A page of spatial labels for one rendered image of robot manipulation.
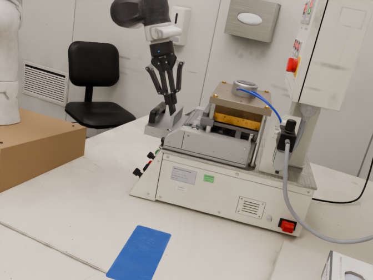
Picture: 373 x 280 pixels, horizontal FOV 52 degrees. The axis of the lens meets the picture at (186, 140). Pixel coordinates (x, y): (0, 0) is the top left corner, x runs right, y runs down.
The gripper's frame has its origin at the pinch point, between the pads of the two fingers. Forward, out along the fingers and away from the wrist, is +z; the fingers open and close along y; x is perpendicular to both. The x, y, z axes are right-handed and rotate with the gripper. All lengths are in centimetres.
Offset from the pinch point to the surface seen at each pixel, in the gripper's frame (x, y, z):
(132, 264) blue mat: 48, 2, 28
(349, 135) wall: -139, -76, 60
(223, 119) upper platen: 9.8, -17.9, 4.6
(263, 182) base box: 16.2, -28.1, 22.9
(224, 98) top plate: 11.2, -19.3, -2.1
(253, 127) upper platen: 9.6, -26.4, 8.0
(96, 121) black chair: -116, 89, 27
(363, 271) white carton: 42, -49, 35
